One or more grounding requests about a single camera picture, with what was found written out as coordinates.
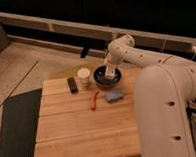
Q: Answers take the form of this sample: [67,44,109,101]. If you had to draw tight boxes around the white wall shelf rail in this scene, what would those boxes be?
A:
[0,12,196,52]

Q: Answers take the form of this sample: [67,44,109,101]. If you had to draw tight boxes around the small black box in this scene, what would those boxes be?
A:
[67,77,78,93]

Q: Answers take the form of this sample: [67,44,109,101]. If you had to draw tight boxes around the dark floor mat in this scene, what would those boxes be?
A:
[0,89,42,157]

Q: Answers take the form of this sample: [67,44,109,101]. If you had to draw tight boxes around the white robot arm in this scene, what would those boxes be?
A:
[105,35,196,157]

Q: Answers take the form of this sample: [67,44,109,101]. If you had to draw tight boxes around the dark ceramic bowl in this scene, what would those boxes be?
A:
[93,66,121,89]

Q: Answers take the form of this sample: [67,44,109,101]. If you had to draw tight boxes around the white paper cup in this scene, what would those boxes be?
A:
[77,68,90,89]

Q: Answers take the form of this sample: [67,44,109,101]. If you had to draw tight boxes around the blue sponge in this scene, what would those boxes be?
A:
[104,89,124,102]

